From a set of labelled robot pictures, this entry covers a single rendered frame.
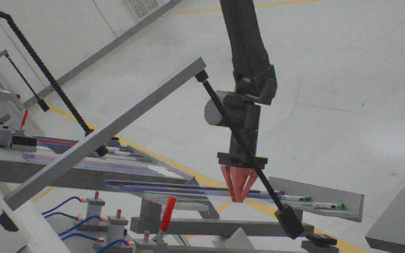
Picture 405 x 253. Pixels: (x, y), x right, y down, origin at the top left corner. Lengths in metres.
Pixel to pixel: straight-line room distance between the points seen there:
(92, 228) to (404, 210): 0.88
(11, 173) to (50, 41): 6.81
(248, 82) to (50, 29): 7.37
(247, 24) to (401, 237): 0.64
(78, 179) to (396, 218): 0.88
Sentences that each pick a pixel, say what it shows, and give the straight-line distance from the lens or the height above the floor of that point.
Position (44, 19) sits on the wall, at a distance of 8.56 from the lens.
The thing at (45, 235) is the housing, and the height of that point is 1.25.
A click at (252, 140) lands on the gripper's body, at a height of 1.02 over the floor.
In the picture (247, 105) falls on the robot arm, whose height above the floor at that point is 1.08.
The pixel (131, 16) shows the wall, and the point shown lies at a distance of 8.87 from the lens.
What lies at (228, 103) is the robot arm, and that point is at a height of 1.12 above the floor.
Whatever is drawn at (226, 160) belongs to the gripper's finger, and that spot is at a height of 1.01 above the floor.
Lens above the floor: 1.54
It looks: 20 degrees down
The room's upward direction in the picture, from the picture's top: 32 degrees counter-clockwise
